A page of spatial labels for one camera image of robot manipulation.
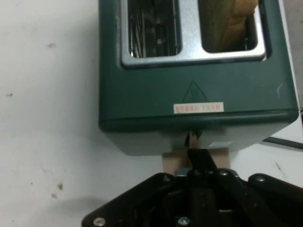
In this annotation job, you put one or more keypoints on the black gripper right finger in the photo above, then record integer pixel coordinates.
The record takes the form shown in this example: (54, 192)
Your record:
(260, 203)

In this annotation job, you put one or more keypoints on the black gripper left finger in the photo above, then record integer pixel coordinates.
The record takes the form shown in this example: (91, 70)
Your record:
(142, 203)

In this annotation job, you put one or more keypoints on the toasted bread slice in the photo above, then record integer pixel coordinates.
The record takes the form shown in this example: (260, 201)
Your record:
(236, 21)

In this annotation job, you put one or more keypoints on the dark green toaster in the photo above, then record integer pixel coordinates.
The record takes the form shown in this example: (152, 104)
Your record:
(154, 94)

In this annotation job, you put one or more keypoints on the beige toaster lever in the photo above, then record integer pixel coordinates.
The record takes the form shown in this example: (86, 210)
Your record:
(172, 163)

